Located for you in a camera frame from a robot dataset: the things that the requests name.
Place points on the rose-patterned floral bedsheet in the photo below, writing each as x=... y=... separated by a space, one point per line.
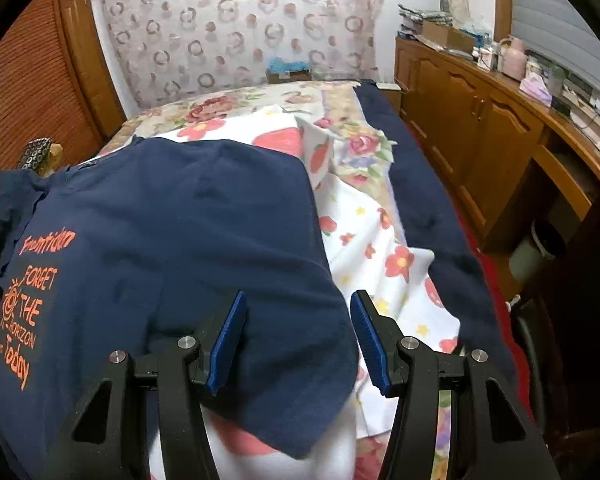
x=230 y=102

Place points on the navy t-shirt with orange print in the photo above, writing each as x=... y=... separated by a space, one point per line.
x=180 y=230

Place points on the wooden cabinet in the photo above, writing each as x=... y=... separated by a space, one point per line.
x=485 y=140

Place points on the open cardboard box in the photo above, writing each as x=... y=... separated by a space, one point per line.
x=445 y=35

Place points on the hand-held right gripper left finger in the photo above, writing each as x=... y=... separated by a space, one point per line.
x=227 y=345

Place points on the red bed cover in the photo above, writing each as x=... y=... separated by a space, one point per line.
x=495 y=285

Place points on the cardboard box with blue items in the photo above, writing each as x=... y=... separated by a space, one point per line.
x=287 y=72

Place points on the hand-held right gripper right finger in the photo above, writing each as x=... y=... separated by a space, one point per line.
x=372 y=345

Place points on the patterned cushion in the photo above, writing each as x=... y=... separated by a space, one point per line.
x=32 y=155

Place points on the navy blanket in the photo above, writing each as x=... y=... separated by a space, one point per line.
x=430 y=200

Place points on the white bin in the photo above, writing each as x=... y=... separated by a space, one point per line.
x=535 y=250

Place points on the pink packet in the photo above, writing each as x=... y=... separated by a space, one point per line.
x=536 y=89

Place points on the circle-patterned headboard cover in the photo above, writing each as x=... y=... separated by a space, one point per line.
x=240 y=25

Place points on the yellow cushion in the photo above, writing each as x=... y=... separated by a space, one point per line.
x=54 y=157

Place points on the stack of folded cloths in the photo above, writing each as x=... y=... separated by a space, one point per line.
x=420 y=17

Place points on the wooden louvered wardrobe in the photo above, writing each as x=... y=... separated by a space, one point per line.
x=35 y=80

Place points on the pink jug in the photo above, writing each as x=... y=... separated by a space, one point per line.
x=511 y=57

